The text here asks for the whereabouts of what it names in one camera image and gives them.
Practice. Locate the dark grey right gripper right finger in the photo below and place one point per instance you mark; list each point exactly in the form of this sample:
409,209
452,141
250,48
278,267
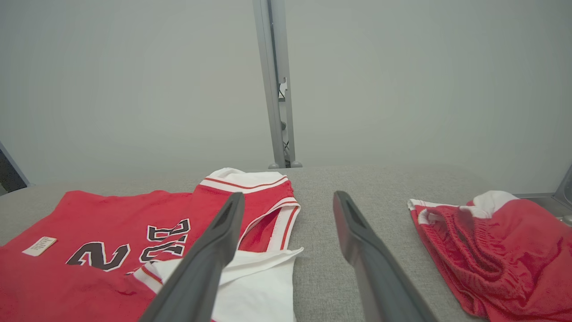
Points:
375,277

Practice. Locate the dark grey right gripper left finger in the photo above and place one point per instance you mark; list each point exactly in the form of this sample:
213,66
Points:
201,268

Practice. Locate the red and white basketball jersey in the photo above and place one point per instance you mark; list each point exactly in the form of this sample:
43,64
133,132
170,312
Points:
103,214

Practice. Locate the red mesh basketball shorts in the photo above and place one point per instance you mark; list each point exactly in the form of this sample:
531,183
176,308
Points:
514,250

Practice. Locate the grey aluminium partition post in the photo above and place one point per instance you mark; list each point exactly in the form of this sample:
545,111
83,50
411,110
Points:
273,89

